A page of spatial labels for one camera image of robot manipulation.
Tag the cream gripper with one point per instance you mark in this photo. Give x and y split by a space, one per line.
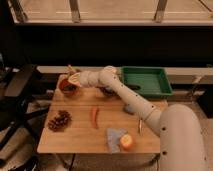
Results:
82 77

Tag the orange-red bowl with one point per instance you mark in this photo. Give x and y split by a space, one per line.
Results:
67 88

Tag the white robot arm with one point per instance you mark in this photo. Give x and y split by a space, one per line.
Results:
182 145

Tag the yellow and blue toy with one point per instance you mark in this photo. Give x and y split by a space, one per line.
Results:
72 70

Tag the dark purple bowl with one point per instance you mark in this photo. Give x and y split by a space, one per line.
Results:
107 92

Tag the orange carrot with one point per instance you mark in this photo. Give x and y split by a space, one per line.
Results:
94 113

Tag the bunch of dark grapes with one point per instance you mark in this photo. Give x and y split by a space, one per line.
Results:
60 122

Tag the wooden folding table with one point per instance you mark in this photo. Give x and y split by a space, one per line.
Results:
81 137

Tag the blue sponge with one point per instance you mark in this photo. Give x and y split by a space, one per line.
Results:
128 109

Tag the black office chair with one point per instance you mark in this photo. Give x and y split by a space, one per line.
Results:
13 107

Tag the blue-grey cloth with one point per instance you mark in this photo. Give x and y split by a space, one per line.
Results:
113 137

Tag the green plastic tray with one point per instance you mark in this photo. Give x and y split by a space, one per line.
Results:
150 82

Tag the red-yellow apple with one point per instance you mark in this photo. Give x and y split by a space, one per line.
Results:
126 142

